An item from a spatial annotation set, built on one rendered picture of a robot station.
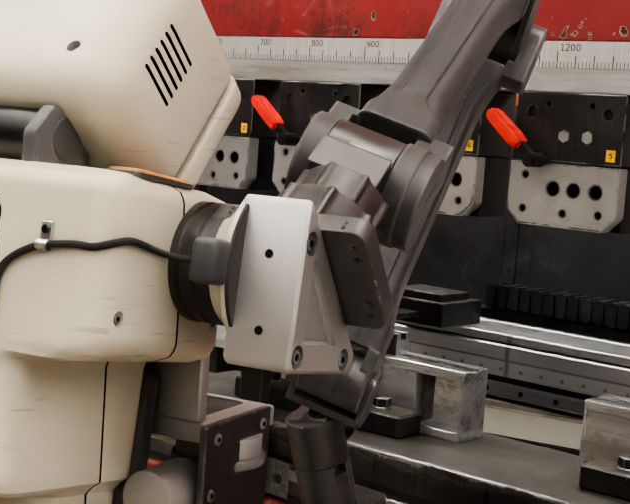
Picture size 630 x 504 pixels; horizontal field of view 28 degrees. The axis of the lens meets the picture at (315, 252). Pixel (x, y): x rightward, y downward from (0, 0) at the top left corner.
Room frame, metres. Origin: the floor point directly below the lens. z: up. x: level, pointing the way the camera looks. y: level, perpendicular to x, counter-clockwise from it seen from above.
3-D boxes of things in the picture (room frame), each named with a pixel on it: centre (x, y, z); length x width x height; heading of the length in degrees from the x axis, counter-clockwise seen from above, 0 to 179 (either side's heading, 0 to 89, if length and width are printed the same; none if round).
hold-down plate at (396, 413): (1.74, -0.03, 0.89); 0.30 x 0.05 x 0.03; 50
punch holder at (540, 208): (1.57, -0.32, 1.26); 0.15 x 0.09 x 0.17; 50
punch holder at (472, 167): (1.69, -0.17, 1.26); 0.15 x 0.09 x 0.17; 50
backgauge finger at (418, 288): (1.92, -0.14, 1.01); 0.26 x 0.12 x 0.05; 140
